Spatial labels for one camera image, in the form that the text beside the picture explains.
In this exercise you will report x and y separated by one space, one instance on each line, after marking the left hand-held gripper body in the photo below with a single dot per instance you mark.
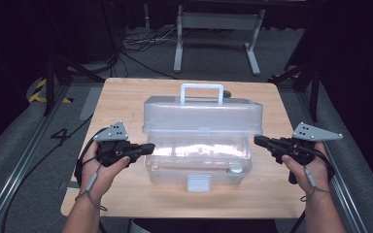
111 147

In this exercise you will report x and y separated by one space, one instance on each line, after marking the person's left hand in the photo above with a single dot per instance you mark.
102 176

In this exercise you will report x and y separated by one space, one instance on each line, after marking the black tripod stand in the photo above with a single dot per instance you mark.
61 69
304 76

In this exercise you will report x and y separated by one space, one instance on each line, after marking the small white and green object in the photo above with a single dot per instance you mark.
236 168

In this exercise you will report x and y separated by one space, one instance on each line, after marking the person's right hand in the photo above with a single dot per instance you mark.
311 174

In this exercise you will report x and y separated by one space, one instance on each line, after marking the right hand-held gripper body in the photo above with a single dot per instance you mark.
301 147

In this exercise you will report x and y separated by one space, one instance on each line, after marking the aluminium floor rail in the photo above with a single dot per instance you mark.
340 181
19 168

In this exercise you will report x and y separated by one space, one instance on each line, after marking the small dark round object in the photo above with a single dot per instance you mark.
227 94

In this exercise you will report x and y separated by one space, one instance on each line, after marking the clear plastic storage box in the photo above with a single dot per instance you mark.
200 116

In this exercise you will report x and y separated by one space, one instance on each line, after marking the person's dark clothing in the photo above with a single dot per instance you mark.
204 226

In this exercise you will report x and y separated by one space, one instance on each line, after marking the white metal table frame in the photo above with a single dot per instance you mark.
218 21

